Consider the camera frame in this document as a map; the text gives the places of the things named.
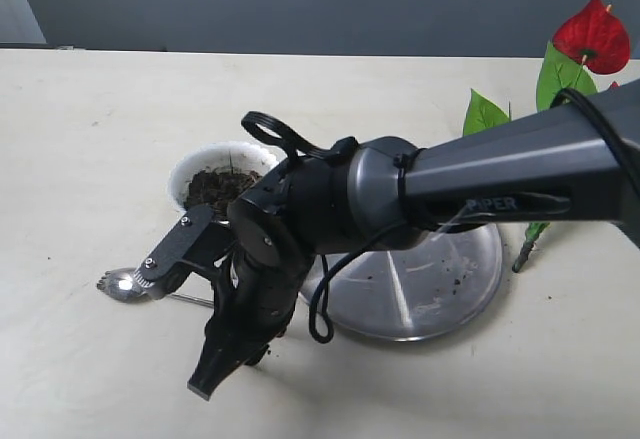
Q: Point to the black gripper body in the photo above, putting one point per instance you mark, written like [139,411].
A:
[256,298]

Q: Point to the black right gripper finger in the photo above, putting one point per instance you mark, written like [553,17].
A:
[247,350]

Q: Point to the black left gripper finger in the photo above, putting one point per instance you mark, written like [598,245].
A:
[214,363]

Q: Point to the small metal spoon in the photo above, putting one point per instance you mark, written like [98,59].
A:
[120,285]

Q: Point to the artificial red anthurium plant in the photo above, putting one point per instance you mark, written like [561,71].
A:
[594,40]

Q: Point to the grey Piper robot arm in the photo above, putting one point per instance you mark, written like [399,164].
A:
[576,161]

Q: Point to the dark soil in pot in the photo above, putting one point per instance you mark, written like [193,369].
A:
[218,189]

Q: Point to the white plastic flower pot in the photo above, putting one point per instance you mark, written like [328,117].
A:
[236,156]

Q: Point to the round stainless steel plate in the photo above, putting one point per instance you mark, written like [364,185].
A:
[422,293]

